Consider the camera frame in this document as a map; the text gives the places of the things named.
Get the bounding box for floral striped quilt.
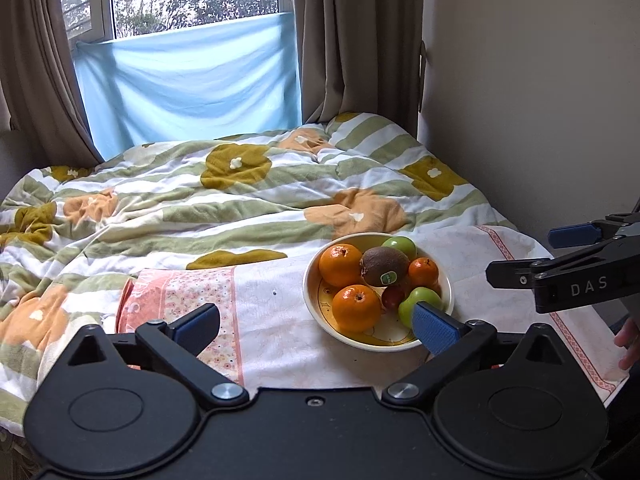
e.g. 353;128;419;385
1;113;504;434

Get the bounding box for light blue window cloth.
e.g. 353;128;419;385
73;13;302;159

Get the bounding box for brown kiwi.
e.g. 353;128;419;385
360;246;410;287

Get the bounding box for large orange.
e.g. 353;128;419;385
331;285;382;333
319;243;362;288

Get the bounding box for white pink floral cloth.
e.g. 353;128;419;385
115;226;627;402

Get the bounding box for brown curtain right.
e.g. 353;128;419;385
293;0;423;134

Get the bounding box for small mandarin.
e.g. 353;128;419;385
408;257;439;288

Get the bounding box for person right hand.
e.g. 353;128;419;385
614;318;640;370

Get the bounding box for green apple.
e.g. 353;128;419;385
398;287;442;328
382;236;416;260

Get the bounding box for yellow duck bowl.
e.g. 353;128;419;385
303;232;454;353

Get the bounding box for brown curtain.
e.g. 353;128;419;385
293;0;423;134
1;0;103;168

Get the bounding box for brown curtain left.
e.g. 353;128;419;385
1;0;103;168

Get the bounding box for red cherry tomato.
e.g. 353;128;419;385
381;285;408;312

